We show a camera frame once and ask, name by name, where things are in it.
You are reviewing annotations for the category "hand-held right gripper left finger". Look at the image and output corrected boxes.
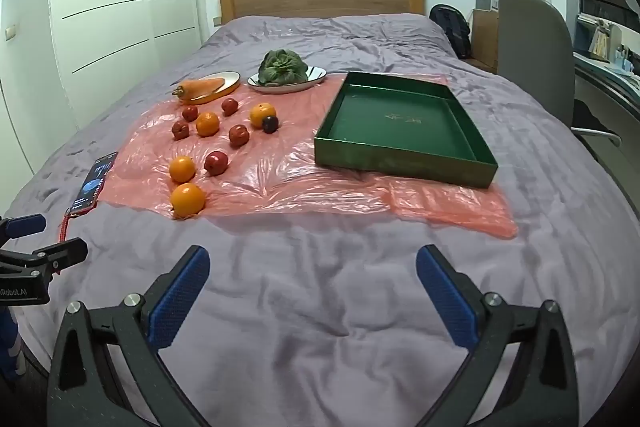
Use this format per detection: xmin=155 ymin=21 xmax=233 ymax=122
xmin=46 ymin=245 xmax=216 ymax=427

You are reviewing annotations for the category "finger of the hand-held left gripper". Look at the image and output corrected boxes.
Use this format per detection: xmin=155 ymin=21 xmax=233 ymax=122
xmin=0 ymin=214 xmax=47 ymax=250
xmin=0 ymin=238 xmax=89 ymax=280

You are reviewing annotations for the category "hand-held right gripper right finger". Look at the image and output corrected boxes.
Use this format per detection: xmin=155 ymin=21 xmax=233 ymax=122
xmin=415 ymin=244 xmax=581 ymax=427

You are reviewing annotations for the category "orange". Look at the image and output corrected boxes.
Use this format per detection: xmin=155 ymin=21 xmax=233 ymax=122
xmin=170 ymin=182 xmax=207 ymax=218
xmin=195 ymin=112 xmax=221 ymax=138
xmin=249 ymin=103 xmax=277 ymax=129
xmin=168 ymin=156 xmax=196 ymax=184

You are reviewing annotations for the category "green cardboard box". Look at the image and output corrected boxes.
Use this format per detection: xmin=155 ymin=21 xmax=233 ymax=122
xmin=313 ymin=71 xmax=499 ymax=189

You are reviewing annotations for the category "person's left hand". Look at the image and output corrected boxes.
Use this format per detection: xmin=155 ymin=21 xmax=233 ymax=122
xmin=0 ymin=307 xmax=26 ymax=380

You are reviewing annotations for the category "smartphone with red case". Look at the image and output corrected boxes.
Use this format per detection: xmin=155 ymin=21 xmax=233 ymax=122
xmin=70 ymin=151 xmax=119 ymax=214

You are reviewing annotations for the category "pink plastic sheet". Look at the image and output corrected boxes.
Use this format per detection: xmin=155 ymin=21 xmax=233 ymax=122
xmin=102 ymin=74 xmax=518 ymax=240

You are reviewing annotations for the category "carrot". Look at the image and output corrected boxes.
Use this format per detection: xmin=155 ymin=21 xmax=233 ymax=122
xmin=172 ymin=77 xmax=226 ymax=100

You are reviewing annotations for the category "orange-rimmed round plate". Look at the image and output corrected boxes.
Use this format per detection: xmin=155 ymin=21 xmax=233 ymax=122
xmin=187 ymin=71 xmax=241 ymax=106

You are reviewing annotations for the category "white wardrobe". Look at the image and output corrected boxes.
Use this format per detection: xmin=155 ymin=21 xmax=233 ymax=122
xmin=0 ymin=0 xmax=203 ymax=208

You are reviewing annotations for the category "bok choy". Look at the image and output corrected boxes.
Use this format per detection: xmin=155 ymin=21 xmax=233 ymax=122
xmin=258 ymin=49 xmax=308 ymax=86

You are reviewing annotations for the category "white oval plate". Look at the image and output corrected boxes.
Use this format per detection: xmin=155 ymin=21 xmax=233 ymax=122
xmin=247 ymin=65 xmax=329 ymax=94

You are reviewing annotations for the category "grey chair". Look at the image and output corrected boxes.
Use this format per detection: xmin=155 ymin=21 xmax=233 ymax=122
xmin=497 ymin=0 xmax=623 ymax=148

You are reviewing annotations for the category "wooden nightstand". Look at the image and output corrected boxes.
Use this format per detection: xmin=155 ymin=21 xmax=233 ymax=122
xmin=470 ymin=8 xmax=501 ymax=72

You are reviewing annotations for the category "black backpack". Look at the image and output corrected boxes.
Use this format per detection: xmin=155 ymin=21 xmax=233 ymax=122
xmin=429 ymin=4 xmax=473 ymax=59

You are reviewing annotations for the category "desk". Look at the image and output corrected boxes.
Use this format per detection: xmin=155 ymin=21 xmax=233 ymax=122
xmin=572 ymin=49 xmax=640 ymax=108

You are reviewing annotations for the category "row of books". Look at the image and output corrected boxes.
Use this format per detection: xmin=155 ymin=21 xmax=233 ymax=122
xmin=575 ymin=12 xmax=623 ymax=58

